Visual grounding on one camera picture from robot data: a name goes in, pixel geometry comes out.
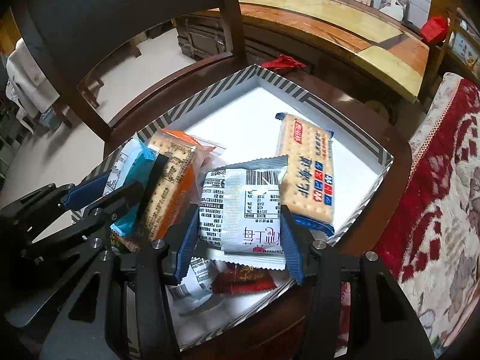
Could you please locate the white barcode snack packet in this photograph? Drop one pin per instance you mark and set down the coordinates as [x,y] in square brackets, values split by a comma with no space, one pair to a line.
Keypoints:
[255,210]

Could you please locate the red floral blanket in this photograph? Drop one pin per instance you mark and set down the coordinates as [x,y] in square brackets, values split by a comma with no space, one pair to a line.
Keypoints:
[442,195]

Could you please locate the wooden table with yellow top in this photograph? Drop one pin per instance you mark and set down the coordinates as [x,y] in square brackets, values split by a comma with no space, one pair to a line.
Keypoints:
[337,37]

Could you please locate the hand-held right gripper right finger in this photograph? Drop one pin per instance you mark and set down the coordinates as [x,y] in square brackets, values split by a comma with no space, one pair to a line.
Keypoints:
[291,247]

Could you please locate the red paper bag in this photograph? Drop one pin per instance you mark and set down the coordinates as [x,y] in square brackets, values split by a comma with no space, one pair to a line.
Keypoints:
[435,28]

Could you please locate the light blue snack packet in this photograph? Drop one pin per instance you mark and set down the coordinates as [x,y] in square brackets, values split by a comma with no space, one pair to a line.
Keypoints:
[129,168]

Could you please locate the blue edged cracker packet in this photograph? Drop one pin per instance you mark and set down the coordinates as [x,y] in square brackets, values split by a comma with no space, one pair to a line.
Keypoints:
[303,165]

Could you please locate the dark wooden chair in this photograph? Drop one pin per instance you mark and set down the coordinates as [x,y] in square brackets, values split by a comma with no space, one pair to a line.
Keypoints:
[112,7]

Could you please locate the wooden framed picture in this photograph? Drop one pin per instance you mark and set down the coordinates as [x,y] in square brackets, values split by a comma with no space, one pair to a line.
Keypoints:
[465,47]

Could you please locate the red snack packet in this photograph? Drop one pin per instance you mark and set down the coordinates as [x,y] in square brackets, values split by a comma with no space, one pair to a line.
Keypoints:
[243,279]

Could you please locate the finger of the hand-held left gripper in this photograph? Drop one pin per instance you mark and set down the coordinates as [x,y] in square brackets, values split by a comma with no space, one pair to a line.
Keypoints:
[152,180]
[88,193]

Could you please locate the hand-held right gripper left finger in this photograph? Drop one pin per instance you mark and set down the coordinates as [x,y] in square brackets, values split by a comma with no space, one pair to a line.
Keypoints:
[186,245]

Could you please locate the red knotted cloth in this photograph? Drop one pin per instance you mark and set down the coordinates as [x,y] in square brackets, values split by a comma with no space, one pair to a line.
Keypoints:
[285,63]

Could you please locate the orange cracker packet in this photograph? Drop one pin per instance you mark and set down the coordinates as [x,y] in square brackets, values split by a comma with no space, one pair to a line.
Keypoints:
[168,195]

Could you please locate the large wedding photo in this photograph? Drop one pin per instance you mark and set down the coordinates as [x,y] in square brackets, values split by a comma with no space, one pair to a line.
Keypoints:
[393,2]

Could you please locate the grey striped cardboard box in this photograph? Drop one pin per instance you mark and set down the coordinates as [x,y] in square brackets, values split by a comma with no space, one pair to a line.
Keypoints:
[337,180]

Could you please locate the white jacket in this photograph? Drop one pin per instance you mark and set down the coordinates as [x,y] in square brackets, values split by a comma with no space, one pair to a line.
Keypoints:
[26,71]

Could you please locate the white pink-spot snack packet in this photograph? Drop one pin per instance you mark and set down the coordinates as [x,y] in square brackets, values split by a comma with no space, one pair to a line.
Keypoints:
[195,281]

